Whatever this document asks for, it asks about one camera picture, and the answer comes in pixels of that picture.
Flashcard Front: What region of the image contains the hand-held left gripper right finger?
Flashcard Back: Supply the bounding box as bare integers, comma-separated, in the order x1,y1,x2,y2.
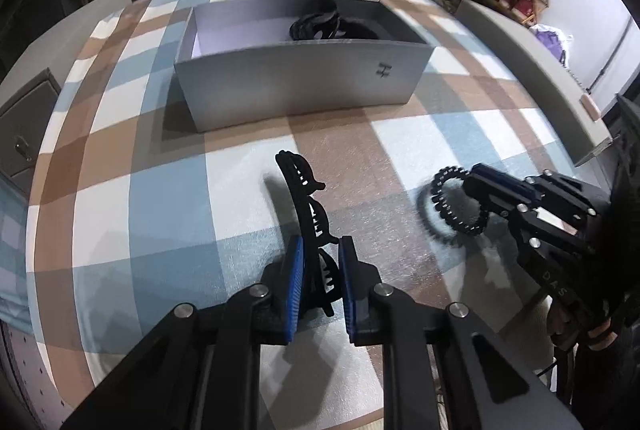
339,235,583,430

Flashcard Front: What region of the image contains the grey low cabinet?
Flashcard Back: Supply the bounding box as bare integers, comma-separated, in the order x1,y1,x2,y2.
0,0,133,198

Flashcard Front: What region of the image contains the grey cardboard box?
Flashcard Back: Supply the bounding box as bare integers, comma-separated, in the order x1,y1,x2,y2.
173,0,435,134

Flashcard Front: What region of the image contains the grey board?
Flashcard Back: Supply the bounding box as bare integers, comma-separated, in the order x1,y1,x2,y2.
456,0,614,167

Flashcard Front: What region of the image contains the black spiral hair tie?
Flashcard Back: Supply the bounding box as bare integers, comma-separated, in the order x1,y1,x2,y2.
429,164,490,239

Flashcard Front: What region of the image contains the plaid tablecloth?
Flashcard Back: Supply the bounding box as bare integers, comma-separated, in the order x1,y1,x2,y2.
27,0,608,430

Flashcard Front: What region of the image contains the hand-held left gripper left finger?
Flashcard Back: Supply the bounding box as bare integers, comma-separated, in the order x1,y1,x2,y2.
60,235,306,430

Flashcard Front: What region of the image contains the person's right hand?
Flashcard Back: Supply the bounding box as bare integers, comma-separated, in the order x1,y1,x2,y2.
550,307,616,353

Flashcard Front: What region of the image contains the black hair claw clip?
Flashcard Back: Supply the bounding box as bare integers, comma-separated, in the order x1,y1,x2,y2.
288,0,347,41
276,150,337,317

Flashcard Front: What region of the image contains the small pink block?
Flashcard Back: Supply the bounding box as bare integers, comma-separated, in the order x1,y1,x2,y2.
580,94,602,121

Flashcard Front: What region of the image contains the purple bag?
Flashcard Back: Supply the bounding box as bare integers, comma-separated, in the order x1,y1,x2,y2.
529,24,573,63

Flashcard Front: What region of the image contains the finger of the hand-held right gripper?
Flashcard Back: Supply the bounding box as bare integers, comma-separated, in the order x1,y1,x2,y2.
464,177,573,311
471,162,599,235

